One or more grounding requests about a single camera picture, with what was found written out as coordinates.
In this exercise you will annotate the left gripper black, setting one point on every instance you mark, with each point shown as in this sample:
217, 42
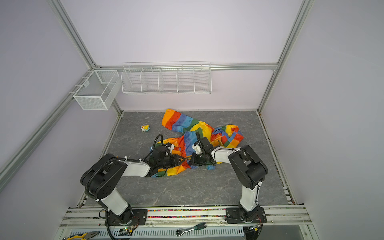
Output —
176, 161

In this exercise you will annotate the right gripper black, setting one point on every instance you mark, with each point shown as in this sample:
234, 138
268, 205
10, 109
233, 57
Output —
193, 160

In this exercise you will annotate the rainbow striped jacket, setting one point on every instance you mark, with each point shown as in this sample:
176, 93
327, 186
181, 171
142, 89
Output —
228, 136

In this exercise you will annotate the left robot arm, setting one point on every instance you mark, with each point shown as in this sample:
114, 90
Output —
100, 181

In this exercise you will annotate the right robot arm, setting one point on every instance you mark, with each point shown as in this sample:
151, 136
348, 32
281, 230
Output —
250, 171

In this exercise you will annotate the small yellow duck toy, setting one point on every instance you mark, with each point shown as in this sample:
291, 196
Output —
145, 128

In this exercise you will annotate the white mesh box basket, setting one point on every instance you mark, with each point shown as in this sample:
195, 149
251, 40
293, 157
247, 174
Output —
99, 90

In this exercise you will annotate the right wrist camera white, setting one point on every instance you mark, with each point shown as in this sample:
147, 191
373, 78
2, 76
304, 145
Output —
197, 149

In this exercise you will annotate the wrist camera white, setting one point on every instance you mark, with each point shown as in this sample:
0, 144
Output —
197, 149
170, 146

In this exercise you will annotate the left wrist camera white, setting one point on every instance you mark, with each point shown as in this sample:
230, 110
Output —
170, 146

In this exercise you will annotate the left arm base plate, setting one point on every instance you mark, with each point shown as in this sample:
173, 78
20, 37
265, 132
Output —
135, 217

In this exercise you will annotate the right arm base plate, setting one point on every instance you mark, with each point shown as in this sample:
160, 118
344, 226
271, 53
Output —
240, 215

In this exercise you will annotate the white slotted cable duct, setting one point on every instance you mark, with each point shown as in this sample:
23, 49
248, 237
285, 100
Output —
170, 233

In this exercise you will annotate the long white wire basket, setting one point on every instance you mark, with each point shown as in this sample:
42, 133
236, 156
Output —
167, 78

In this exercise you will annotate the yellow handled pliers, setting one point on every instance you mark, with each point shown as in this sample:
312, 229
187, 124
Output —
85, 236

